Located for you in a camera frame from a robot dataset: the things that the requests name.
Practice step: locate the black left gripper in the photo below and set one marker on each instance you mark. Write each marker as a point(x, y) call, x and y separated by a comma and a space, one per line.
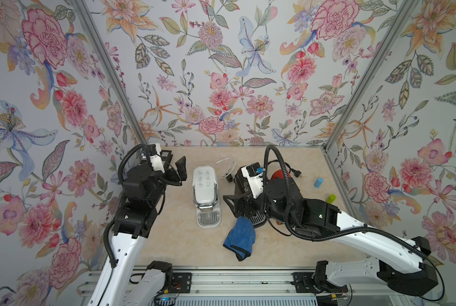
point(175, 179)

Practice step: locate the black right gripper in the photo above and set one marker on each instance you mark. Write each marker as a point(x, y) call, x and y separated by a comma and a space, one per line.
point(241, 199)

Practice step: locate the white coffee machine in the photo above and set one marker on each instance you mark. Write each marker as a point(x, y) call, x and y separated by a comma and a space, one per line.
point(206, 199)

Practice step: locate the blue microfiber cloth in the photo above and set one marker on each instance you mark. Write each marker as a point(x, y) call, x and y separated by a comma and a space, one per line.
point(241, 239)

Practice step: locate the red coffee machine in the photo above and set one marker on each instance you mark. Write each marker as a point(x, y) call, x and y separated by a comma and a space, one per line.
point(279, 174)

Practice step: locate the black coffee machine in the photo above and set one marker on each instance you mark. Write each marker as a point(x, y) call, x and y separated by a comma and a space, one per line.
point(241, 187)

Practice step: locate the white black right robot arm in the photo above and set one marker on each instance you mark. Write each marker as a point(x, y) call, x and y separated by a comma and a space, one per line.
point(401, 264)

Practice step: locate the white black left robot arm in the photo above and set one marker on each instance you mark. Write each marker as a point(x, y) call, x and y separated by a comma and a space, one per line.
point(122, 237)

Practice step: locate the blue cylinder block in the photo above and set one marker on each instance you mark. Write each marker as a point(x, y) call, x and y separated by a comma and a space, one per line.
point(318, 183)

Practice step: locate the green cylinder block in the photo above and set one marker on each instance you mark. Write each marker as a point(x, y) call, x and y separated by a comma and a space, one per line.
point(331, 199)

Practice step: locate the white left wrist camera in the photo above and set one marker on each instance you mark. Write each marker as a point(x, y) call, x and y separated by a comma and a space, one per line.
point(151, 154)

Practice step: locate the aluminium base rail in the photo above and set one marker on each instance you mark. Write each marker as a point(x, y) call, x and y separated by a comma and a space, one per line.
point(270, 287)

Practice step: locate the aluminium frame post left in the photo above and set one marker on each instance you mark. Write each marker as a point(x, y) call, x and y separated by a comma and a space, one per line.
point(97, 43)

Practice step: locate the aluminium frame post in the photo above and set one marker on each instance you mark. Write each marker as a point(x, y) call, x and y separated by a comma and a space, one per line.
point(97, 43)
point(398, 23)

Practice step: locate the aluminium frame post right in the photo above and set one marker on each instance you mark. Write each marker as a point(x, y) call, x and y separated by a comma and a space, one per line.
point(398, 23)

